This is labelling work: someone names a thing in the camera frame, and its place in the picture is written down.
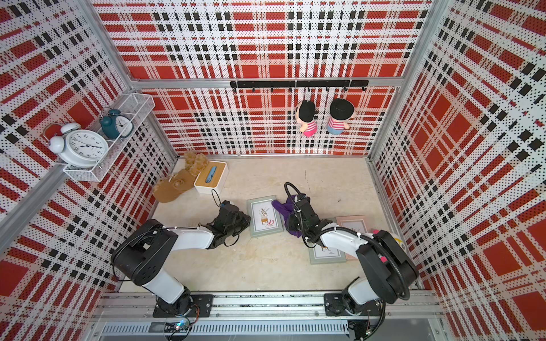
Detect white alarm clock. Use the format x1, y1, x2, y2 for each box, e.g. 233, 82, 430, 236
48, 122, 109, 169

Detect black hook rail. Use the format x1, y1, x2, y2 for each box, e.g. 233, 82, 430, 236
230, 80, 370, 91

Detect doll blue pants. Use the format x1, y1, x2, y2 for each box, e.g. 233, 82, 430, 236
326, 98, 355, 135

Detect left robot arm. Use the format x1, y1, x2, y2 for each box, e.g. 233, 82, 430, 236
111, 200, 252, 317

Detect pink picture frame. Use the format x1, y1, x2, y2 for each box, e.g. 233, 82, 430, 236
336, 215, 369, 262

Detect green circuit board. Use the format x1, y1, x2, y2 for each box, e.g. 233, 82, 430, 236
164, 321, 191, 334

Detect aluminium front rail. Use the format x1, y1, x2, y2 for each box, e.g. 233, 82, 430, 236
92, 290, 444, 322

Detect pink object behind right arm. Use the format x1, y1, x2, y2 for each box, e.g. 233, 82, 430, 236
373, 230, 405, 263

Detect teal alarm clock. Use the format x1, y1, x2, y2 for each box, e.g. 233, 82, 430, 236
100, 109, 134, 140

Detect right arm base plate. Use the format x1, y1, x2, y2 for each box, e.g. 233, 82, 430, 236
324, 293, 382, 317

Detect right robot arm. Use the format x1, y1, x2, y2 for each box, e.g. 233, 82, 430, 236
287, 194, 418, 315

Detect doll pink striped shirt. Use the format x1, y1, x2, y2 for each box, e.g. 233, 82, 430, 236
296, 100, 317, 138

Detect blue object on box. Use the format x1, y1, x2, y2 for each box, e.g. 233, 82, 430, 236
206, 166, 217, 183

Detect white box wooden lid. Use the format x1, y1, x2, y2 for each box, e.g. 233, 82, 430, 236
194, 161, 229, 196

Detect white wire shelf basket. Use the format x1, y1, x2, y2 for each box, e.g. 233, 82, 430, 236
60, 92, 155, 182

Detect green frame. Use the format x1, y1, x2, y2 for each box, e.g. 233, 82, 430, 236
308, 245, 346, 265
247, 196, 284, 238

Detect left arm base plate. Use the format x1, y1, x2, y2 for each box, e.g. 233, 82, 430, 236
153, 294, 214, 318

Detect brown plush toy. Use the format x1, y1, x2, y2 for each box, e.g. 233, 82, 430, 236
152, 151, 208, 203

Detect purple microfiber cloth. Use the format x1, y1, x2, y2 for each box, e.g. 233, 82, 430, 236
272, 196, 302, 238

